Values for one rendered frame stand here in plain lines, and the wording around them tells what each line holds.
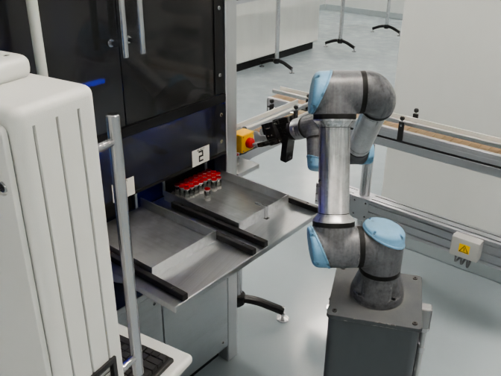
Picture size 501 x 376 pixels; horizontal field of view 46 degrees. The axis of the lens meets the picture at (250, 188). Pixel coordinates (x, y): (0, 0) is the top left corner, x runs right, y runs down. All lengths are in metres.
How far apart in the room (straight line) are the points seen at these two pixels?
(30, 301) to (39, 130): 0.29
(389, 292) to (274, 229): 0.42
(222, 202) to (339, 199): 0.55
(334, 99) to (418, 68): 1.65
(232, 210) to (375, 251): 0.56
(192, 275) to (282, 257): 1.73
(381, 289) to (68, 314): 0.91
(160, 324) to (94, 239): 1.16
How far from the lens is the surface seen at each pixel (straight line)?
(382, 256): 1.64
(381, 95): 1.62
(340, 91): 1.59
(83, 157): 1.01
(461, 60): 3.10
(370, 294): 1.70
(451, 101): 3.16
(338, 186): 1.60
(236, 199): 2.05
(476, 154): 2.51
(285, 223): 1.91
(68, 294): 1.08
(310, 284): 3.16
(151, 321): 2.17
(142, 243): 1.82
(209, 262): 1.72
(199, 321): 2.39
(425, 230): 2.77
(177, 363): 1.51
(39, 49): 1.49
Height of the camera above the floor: 1.82
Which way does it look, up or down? 26 degrees down
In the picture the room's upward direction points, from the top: 1 degrees clockwise
